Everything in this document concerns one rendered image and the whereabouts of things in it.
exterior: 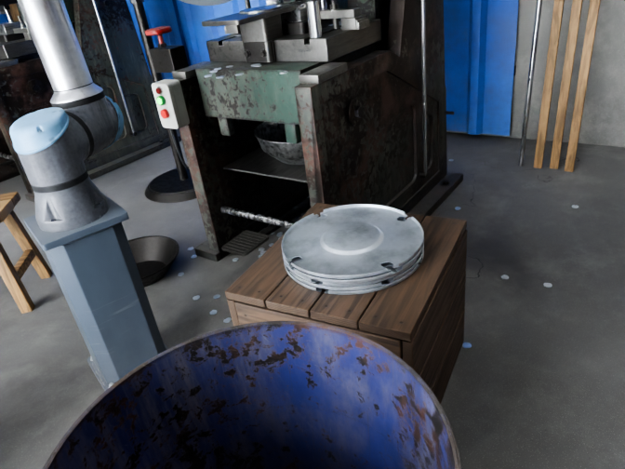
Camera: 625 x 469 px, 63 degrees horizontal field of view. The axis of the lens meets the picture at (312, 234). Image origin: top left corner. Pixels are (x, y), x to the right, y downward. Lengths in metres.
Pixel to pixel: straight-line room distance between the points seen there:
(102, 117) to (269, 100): 0.45
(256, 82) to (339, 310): 0.78
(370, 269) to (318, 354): 0.28
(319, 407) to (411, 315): 0.23
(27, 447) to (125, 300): 0.39
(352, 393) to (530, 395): 0.62
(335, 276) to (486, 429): 0.48
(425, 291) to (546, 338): 0.54
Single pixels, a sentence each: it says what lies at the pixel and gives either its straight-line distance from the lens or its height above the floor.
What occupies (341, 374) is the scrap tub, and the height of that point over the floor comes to 0.40.
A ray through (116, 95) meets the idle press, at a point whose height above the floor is 0.35.
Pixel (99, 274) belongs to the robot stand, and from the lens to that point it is 1.25.
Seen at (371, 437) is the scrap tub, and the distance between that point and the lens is 0.77.
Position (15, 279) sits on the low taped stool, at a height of 0.12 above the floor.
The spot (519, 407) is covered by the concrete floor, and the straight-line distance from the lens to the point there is 1.24.
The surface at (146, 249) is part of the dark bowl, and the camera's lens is 1.96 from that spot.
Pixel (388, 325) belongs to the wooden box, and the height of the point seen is 0.35.
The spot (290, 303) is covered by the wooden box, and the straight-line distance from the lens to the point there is 0.94.
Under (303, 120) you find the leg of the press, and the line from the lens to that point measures 1.32.
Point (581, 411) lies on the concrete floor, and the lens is 1.26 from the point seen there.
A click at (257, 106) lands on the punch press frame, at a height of 0.54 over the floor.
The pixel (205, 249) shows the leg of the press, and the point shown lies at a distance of 1.85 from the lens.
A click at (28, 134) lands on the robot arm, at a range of 1.17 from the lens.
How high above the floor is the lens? 0.91
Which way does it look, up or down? 29 degrees down
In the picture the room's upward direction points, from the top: 8 degrees counter-clockwise
